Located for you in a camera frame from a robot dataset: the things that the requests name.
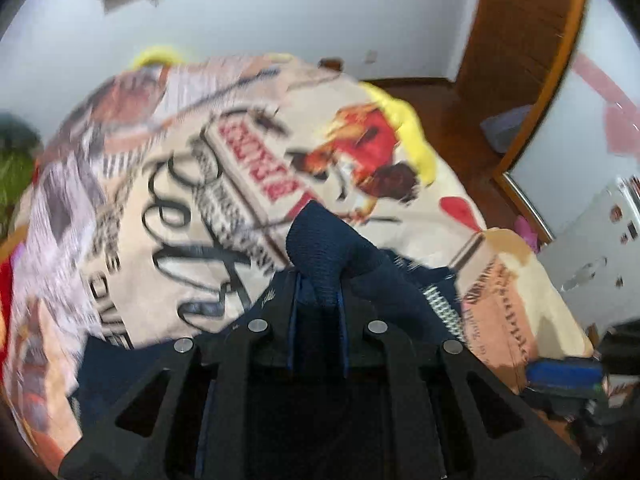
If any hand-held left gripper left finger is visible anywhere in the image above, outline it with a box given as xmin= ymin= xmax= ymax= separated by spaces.
xmin=57 ymin=270 xmax=302 ymax=480

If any wooden door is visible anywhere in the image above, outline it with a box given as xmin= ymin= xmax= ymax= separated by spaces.
xmin=454 ymin=0 xmax=590 ymax=242

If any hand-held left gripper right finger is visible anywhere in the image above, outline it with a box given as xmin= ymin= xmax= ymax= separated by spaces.
xmin=337 ymin=280 xmax=586 ymax=480

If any grey floor mat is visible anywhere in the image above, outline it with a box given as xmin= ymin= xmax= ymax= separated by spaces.
xmin=481 ymin=104 xmax=534 ymax=154

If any white refrigerator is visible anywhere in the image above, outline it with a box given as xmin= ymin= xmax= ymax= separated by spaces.
xmin=536 ymin=174 xmax=640 ymax=327

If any pink slipper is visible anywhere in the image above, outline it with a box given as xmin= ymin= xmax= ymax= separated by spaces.
xmin=515 ymin=214 xmax=542 ymax=255

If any pile of colourful clothes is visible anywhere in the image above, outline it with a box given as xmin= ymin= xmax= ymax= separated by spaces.
xmin=0 ymin=114 xmax=45 ymax=233

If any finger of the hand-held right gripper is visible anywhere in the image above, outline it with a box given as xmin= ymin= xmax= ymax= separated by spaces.
xmin=525 ymin=358 xmax=609 ymax=414

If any beige printed blanket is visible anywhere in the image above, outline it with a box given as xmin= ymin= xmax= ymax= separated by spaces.
xmin=430 ymin=160 xmax=593 ymax=363

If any newspaper print cloth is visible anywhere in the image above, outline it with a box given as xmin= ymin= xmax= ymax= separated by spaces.
xmin=10 ymin=52 xmax=531 ymax=463

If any pink wall decoration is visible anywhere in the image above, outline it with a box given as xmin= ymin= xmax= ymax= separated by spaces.
xmin=571 ymin=54 xmax=640 ymax=157

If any navy patterned sweater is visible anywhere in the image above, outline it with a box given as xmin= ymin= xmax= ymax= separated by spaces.
xmin=75 ymin=199 xmax=472 ymax=480

